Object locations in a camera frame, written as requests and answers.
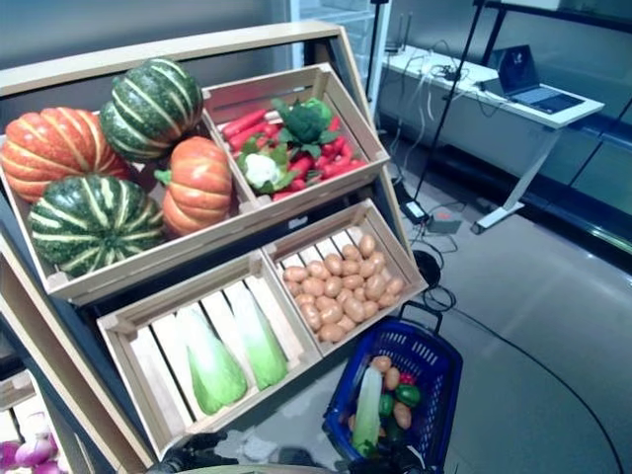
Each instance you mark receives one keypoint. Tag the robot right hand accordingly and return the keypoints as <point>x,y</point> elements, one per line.
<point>385,459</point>

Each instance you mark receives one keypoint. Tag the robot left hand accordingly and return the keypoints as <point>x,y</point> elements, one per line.
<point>192,451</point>

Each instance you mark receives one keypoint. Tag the blue plastic shopping basket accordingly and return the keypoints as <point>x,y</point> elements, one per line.
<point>432,375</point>

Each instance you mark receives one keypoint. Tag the dark green cucumber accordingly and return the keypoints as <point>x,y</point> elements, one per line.
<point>395,429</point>

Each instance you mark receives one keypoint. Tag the brown potato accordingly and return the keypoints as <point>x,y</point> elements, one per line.
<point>392,378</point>
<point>371,309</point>
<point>352,282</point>
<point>375,286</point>
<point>387,300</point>
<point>367,268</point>
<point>378,260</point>
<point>395,286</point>
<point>311,316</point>
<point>332,333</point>
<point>333,264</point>
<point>402,415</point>
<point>317,270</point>
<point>351,253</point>
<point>295,274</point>
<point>367,246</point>
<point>330,311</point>
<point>313,286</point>
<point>350,267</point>
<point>381,364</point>
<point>346,323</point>
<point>333,287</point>
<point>354,309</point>

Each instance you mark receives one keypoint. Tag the napa cabbage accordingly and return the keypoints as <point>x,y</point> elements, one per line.
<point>212,365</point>
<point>368,410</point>
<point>261,345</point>

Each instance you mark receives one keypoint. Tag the small green pepper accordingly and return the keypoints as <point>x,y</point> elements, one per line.
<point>386,405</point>

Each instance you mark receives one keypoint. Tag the green bell pepper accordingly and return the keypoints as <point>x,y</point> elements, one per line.
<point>408,395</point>

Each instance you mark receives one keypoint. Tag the red tomato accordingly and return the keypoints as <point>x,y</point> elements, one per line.
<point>407,379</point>

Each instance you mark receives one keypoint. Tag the purple onion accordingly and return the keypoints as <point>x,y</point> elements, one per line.
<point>33,451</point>
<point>7,454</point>
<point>47,468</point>

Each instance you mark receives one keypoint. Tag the wooden crate with cabbages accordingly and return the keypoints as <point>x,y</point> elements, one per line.
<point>148,307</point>

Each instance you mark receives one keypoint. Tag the black round floor object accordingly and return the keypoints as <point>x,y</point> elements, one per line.
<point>427,269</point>

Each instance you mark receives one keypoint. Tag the wooden crate with pumpkins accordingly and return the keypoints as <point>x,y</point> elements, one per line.
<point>148,261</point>

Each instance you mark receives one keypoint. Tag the wooden crate with potatoes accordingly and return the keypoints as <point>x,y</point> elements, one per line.
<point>396,247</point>

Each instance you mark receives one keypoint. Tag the grey box with orange label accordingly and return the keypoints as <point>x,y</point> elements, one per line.
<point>444,224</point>

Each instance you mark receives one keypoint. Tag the green striped pumpkin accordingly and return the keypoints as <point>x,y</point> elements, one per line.
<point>94,222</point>
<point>153,108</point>

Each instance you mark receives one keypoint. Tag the black power adapter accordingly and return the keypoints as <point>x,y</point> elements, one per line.
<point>415,210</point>

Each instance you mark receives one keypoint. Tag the small orange pumpkin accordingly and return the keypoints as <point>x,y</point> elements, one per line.
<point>197,187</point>

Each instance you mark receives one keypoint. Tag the red carrot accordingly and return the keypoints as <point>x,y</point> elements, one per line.
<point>283,195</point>
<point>302,167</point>
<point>343,169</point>
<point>244,122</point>
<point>249,137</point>

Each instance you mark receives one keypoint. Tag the wooden crate with carrots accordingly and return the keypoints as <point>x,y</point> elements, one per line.
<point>316,190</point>

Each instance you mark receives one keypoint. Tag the white cauliflower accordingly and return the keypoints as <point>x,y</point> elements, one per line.
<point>259,168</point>

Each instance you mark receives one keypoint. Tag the large orange pumpkin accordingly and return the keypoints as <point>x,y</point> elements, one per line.
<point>54,148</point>

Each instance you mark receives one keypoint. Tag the green broccoli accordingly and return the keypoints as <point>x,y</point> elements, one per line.
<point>306,121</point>

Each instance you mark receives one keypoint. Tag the white desk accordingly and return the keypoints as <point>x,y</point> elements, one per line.
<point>494,123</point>

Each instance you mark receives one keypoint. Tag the black tripod stand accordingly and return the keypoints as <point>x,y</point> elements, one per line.
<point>447,103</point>

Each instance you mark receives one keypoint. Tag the dark display counter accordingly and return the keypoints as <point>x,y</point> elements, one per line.
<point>592,163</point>

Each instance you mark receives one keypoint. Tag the wooden vegetable display stand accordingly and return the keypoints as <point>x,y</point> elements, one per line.
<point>173,49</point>

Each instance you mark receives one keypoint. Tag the black router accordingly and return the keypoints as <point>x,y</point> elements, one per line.
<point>393,49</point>

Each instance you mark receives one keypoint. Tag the open grey laptop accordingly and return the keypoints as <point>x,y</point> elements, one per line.
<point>518,64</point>

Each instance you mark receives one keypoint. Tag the black pole stand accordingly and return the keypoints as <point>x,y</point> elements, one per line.
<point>375,39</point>

